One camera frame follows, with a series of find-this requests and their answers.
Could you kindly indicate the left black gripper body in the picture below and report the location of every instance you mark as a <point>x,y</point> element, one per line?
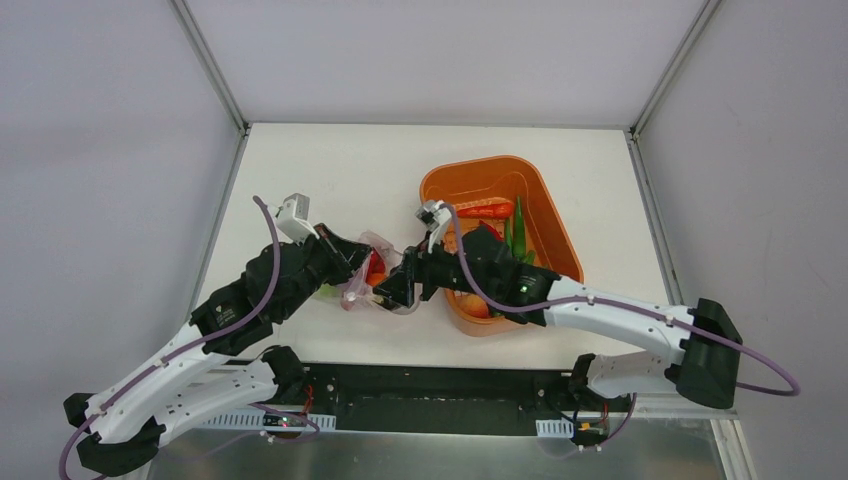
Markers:
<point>332,249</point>

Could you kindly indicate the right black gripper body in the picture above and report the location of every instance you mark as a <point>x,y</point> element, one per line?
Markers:
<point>419,270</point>

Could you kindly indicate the orange toy tangerine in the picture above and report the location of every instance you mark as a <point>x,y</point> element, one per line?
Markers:
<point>375,278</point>

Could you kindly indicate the green toy cabbage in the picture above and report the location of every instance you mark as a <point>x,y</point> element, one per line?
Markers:
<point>326,292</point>

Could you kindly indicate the red toy chili pepper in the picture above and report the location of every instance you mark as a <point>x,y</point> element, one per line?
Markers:
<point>376,262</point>

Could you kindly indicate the clear pink zip top bag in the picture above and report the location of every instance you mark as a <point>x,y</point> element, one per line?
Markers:
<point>358,293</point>

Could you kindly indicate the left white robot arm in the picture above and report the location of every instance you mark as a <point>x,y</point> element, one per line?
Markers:
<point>125,426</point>

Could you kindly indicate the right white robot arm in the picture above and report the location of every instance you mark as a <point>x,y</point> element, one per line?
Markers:
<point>687,350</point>

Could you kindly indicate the orange yellow toy peach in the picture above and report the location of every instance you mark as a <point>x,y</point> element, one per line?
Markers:
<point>473,306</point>

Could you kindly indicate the long green toy pepper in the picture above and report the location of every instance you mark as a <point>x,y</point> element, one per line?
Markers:
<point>519,248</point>

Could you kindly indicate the dark green toy cucumber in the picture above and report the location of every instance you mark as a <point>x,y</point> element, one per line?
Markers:
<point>508,233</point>

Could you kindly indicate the orange plastic basket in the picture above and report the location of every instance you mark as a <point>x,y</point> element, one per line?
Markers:
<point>502,179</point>

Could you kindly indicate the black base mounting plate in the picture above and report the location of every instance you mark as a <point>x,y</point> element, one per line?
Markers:
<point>434,400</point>

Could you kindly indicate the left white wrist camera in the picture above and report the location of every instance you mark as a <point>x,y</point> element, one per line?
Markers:
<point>292,218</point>

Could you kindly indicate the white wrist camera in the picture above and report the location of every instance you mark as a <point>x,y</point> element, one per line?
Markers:
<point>436,217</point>
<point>292,218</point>

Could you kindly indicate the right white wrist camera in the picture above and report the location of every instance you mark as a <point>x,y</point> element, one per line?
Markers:
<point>436,217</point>

